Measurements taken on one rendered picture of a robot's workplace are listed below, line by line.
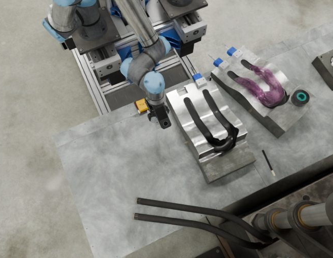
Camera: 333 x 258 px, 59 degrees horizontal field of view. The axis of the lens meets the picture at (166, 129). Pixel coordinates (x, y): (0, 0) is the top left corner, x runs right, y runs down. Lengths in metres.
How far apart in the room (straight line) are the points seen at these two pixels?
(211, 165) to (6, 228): 1.66
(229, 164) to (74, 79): 1.71
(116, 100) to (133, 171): 0.93
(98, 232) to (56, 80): 1.64
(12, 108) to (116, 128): 1.40
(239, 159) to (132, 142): 0.54
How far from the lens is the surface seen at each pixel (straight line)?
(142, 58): 1.17
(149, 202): 1.41
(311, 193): 1.64
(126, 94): 2.31
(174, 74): 2.38
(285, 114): 1.57
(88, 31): 1.53
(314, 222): 0.98
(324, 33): 2.07
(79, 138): 1.60
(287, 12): 3.24
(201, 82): 1.54
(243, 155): 1.48
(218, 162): 1.45
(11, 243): 2.51
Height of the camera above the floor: 2.25
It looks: 70 degrees down
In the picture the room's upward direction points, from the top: 1 degrees counter-clockwise
